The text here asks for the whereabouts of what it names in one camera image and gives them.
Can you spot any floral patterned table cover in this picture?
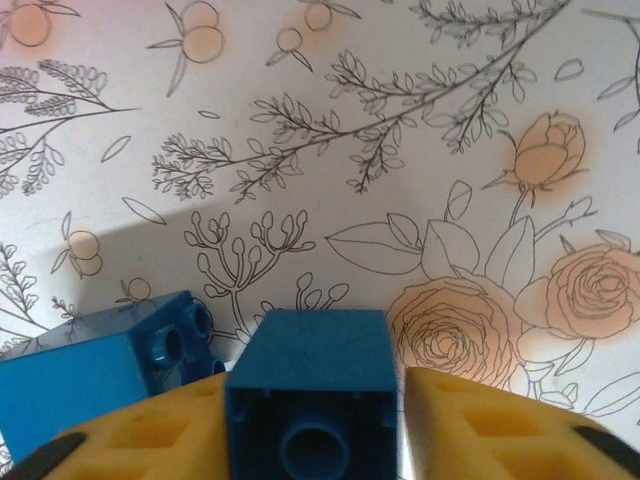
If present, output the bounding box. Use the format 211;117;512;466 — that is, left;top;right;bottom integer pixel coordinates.
0;0;640;480

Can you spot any blue lego brick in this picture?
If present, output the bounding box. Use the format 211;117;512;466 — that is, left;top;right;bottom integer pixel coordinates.
0;290;236;464
224;308;400;480

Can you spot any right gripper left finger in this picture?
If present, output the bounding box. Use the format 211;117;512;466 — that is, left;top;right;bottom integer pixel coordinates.
7;373;229;480

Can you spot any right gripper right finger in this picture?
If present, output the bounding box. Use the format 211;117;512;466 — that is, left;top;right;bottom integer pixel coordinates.
399;367;640;480

